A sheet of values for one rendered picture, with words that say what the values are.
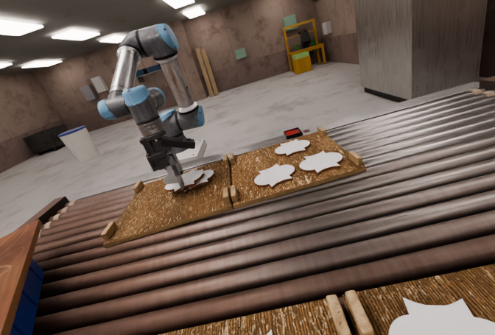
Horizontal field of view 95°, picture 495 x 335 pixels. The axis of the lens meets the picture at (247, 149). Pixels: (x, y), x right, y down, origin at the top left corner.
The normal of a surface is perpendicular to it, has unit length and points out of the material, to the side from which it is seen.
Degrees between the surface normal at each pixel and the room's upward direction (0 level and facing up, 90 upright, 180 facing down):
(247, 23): 90
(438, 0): 90
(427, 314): 0
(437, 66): 90
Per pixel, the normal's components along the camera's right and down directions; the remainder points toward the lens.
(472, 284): -0.28, -0.88
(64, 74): 0.03, 0.39
